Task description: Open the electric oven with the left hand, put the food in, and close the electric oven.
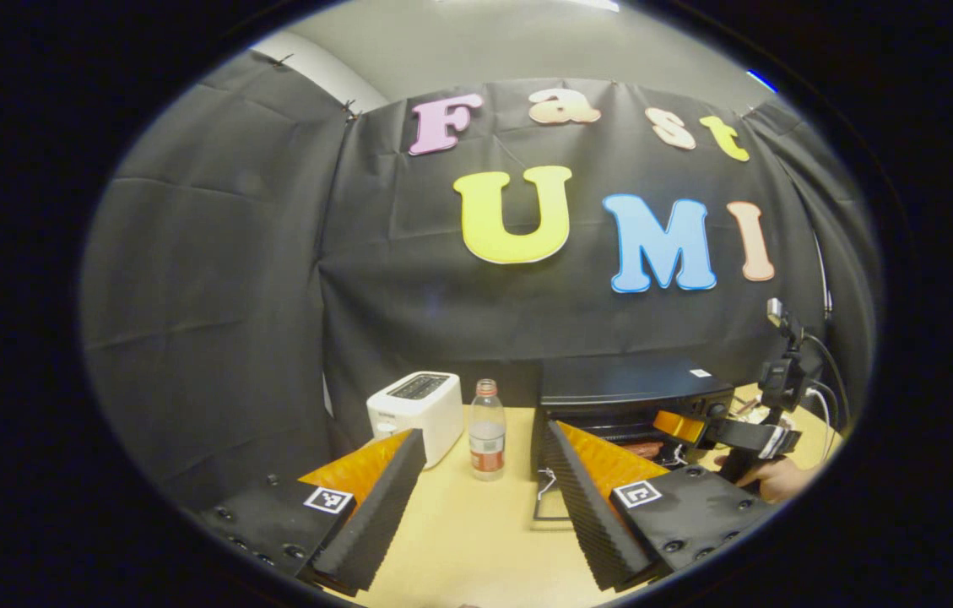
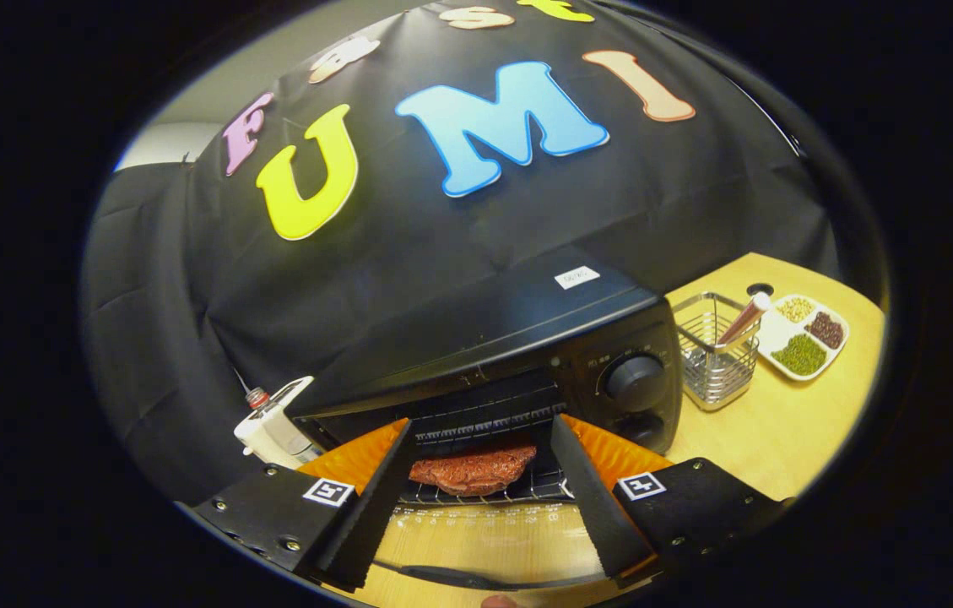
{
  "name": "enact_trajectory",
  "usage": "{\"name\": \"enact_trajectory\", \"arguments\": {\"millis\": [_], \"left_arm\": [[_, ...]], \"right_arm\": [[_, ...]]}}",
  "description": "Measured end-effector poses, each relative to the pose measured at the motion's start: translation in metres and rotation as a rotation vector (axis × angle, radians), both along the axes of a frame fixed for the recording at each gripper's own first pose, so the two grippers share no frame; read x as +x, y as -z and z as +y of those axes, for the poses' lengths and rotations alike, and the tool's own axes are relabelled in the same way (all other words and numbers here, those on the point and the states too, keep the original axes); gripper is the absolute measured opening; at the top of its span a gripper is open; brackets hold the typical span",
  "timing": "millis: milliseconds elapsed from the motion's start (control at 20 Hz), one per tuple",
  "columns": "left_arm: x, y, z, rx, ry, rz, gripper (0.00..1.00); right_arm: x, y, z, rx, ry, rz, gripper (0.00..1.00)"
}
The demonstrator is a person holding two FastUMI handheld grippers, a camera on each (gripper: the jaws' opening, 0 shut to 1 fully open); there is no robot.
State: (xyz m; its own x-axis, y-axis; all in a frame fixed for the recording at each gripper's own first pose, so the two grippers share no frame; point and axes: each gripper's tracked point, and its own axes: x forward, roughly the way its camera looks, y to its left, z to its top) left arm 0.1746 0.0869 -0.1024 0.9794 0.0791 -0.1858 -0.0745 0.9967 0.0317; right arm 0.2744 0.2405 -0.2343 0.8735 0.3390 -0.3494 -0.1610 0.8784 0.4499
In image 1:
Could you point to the black backdrop cloth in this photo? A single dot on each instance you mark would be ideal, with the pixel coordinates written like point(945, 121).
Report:
point(223, 295)

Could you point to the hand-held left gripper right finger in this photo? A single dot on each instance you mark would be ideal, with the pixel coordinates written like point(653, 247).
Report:
point(586, 515)

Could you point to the clear bottle with red label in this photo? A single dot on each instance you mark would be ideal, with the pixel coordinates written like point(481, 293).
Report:
point(487, 439)

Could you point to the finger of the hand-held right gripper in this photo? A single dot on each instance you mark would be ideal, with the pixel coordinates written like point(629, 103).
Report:
point(742, 437)

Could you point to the black electric oven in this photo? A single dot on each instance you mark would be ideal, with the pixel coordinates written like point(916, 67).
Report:
point(619, 384)

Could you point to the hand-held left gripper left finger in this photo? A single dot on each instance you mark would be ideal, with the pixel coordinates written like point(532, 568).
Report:
point(375, 515)

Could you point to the white toaster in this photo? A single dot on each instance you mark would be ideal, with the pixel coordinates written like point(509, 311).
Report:
point(413, 409)

